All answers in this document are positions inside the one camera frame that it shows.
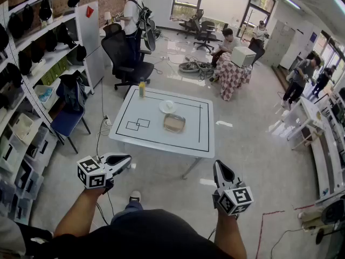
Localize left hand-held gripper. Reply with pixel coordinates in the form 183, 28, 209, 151
77, 153, 133, 195

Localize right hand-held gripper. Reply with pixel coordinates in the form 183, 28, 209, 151
212, 159, 255, 220

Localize person's left forearm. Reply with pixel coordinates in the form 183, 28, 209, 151
53, 187, 106, 237

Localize person's right forearm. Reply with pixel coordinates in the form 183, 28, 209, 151
214, 208, 247, 259

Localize white table with black lines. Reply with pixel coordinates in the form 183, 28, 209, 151
108, 85, 216, 180

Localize person's jeans leg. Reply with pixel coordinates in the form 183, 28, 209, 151
110, 200, 144, 224

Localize white round plate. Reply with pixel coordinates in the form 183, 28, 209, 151
158, 99, 178, 114

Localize blue chair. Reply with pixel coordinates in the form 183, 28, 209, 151
50, 74, 92, 154

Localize person's black shirt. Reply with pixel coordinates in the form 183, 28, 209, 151
25, 208, 232, 259

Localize dark jacket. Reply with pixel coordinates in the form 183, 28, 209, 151
56, 73, 89, 112

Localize stack of clear storage bins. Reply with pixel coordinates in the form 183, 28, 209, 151
0, 125, 59, 226

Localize red white checkered cloth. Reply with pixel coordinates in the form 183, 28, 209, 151
215, 52, 253, 102

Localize clear bin with blue contents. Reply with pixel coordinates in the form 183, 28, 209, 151
33, 84, 55, 104

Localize white plastic basket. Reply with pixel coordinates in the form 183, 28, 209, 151
11, 112, 35, 143

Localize black mesh office chair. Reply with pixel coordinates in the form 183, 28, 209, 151
101, 23, 155, 92

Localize white workbench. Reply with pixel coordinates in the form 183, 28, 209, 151
282, 90, 345, 205

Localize row of green boxes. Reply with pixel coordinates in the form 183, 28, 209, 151
40, 56, 70, 86

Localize white metal shelf rack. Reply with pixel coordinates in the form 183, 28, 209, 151
0, 0, 95, 228

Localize black round fan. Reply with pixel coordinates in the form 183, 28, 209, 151
320, 199, 345, 227

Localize beige box appliance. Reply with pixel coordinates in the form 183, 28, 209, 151
231, 46, 257, 67

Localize white cabinet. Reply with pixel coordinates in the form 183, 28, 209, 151
77, 1, 105, 88

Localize white lockers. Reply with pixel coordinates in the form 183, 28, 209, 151
265, 18, 298, 67

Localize group of black bags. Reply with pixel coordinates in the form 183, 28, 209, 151
0, 0, 87, 110

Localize large window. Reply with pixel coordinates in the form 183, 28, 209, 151
170, 0, 276, 39

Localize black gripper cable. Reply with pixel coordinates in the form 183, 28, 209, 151
95, 189, 115, 226

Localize round tray of cables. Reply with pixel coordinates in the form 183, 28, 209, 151
178, 60, 201, 73

